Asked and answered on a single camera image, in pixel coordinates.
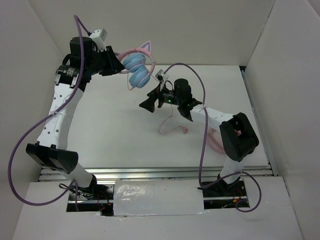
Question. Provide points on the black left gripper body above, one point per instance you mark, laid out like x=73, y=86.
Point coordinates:
x=99, y=63

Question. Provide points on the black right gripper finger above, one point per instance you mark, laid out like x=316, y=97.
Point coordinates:
x=148, y=104
x=154, y=93

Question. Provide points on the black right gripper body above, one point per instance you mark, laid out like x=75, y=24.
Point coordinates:
x=169, y=98

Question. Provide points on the pink and blue cat headphones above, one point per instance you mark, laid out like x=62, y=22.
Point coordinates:
x=138, y=62

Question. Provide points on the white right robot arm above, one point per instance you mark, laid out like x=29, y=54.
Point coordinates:
x=237, y=134

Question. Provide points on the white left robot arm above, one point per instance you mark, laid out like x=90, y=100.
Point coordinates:
x=88, y=56

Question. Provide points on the silver tape patch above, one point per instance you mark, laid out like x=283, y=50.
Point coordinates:
x=157, y=198

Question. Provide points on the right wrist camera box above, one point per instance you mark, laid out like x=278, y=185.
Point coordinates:
x=162, y=78

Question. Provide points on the aluminium front rail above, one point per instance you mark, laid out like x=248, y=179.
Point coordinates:
x=115, y=174

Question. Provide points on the aluminium rail at table edge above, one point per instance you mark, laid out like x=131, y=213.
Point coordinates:
x=266, y=146

